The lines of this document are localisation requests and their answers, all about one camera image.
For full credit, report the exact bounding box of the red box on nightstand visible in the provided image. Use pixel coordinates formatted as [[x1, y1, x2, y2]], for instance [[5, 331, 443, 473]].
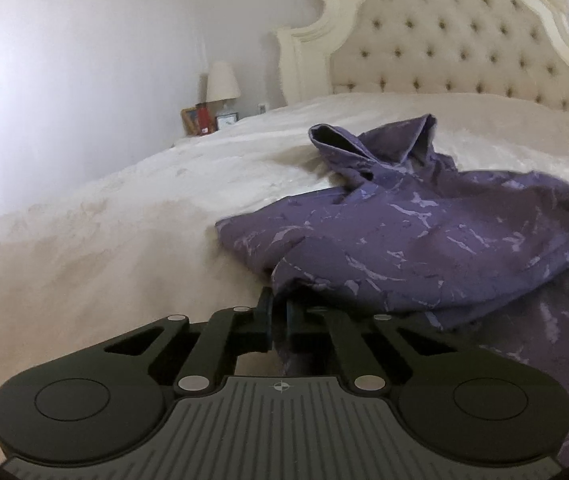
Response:
[[196, 103, 215, 136]]

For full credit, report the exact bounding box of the small desk clock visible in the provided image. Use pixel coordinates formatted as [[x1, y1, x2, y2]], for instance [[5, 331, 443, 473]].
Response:
[[216, 112, 239, 130]]

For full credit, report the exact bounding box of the white table lamp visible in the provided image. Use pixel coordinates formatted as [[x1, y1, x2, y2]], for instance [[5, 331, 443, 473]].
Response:
[[206, 61, 241, 115]]

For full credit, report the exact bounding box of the white bed cover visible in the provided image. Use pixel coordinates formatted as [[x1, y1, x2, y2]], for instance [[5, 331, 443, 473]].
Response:
[[0, 93, 569, 458]]

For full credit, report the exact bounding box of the wooden picture frame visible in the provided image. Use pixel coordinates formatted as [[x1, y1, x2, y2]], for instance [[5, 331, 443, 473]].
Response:
[[180, 107, 200, 136]]

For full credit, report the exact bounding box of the purple patterned hoodie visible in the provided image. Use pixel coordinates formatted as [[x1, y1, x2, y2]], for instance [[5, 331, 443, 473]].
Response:
[[214, 112, 569, 461]]

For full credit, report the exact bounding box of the cream tufted headboard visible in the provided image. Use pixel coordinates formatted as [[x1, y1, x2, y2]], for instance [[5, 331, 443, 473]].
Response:
[[276, 0, 569, 112]]

